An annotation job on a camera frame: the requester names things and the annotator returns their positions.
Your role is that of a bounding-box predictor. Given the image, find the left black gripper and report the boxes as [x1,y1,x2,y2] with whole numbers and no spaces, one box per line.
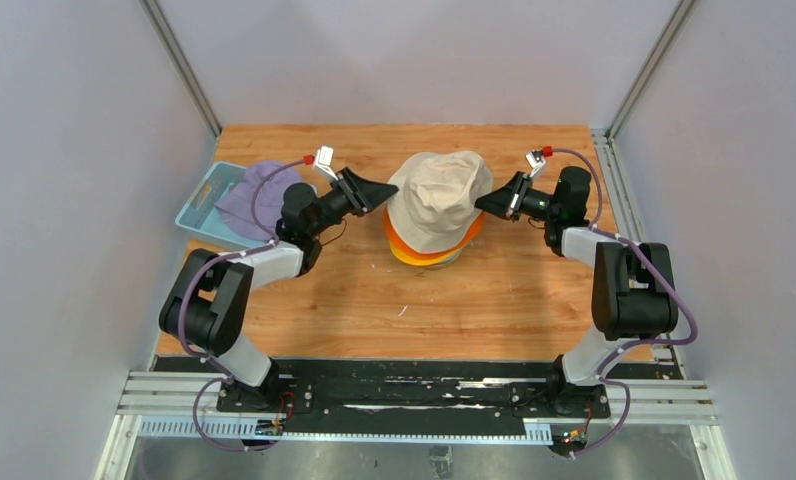
[307,168,397,239]

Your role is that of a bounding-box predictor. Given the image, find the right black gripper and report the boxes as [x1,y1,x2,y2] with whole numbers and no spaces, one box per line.
[472,172,561,223]

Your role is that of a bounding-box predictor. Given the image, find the orange bucket hat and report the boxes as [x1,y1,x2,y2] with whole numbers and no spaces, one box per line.
[383,212,485,261]

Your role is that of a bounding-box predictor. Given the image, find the beige hat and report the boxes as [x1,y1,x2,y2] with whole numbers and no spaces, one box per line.
[386,150,494,255]

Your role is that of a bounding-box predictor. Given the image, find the yellow bucket hat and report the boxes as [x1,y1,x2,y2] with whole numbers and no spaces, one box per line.
[389,243,458,268]

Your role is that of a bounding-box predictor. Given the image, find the lavender hat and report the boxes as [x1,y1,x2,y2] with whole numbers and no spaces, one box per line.
[215,161,303,241]

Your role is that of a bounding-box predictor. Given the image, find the teal bucket hat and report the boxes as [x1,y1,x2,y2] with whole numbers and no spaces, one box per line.
[436,249,463,268]

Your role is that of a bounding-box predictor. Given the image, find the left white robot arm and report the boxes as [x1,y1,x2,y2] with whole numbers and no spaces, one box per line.
[158,168,399,413]

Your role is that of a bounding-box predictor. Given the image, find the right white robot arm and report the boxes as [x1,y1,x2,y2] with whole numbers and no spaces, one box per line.
[475,167,679,417]

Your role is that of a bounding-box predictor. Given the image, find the light blue plastic basket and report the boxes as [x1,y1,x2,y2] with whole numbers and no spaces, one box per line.
[175,162,266,251]

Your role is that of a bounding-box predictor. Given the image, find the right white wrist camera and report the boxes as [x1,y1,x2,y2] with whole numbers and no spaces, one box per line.
[525,146,554,182]

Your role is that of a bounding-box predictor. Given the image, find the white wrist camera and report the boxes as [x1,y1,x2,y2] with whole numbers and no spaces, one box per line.
[525,146,554,182]
[302,145,339,183]

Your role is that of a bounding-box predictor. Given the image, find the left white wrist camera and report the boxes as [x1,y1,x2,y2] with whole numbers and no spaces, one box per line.
[302,145,339,183]

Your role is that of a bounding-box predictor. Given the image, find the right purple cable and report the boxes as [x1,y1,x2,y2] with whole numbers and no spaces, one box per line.
[551,149,700,458]

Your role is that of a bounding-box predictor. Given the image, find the purple cable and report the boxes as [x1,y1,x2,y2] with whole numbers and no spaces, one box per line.
[175,157,316,454]
[551,149,700,458]

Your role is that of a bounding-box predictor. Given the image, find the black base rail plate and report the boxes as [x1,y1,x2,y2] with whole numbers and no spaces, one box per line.
[152,355,643,456]

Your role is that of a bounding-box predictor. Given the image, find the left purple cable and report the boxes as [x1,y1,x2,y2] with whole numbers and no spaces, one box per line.
[175,157,316,454]

